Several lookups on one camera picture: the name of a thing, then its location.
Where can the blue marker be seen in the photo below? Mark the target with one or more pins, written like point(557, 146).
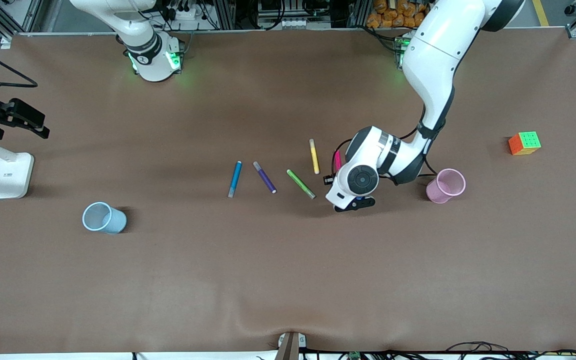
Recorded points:
point(235, 177)

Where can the green marker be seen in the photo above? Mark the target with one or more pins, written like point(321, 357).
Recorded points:
point(300, 183)

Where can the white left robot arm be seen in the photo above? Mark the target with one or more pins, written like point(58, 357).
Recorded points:
point(433, 60)

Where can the multicoloured puzzle cube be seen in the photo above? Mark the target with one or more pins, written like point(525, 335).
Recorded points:
point(528, 141)

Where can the orange packaged items pile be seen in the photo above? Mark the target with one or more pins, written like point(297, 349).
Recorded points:
point(393, 14)

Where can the light blue mesh cup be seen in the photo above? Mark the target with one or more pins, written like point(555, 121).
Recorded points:
point(114, 223)

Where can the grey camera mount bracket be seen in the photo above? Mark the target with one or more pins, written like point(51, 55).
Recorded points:
point(289, 346)

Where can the pink mesh cup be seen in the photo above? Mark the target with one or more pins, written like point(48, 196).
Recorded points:
point(438, 193)

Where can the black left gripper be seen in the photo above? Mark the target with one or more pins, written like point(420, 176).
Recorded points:
point(327, 180)

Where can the white power strip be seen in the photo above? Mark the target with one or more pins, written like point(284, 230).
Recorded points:
point(188, 14)

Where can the purple marker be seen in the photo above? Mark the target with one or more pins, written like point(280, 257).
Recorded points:
point(265, 178)

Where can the pink marker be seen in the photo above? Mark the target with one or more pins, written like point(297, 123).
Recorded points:
point(337, 161)

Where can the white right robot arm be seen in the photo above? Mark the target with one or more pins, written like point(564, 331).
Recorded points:
point(150, 60)

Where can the yellow marker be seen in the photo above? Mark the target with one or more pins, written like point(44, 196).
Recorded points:
point(314, 157)

